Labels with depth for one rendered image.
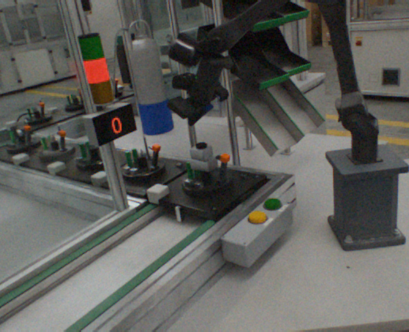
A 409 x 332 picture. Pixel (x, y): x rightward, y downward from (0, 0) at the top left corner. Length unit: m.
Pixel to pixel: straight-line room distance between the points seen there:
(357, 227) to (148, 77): 1.28
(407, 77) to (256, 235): 4.40
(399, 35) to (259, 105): 3.90
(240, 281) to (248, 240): 0.10
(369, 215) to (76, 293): 0.67
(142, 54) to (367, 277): 1.41
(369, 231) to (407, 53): 4.21
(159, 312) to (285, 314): 0.25
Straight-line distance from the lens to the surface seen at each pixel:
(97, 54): 1.02
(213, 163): 1.14
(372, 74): 5.38
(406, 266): 1.04
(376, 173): 1.00
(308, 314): 0.91
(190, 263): 0.90
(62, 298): 0.99
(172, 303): 0.89
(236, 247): 0.94
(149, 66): 2.02
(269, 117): 1.37
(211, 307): 0.94
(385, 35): 5.24
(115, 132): 1.05
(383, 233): 1.09
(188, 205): 1.09
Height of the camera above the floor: 1.47
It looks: 22 degrees down
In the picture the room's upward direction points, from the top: 9 degrees counter-clockwise
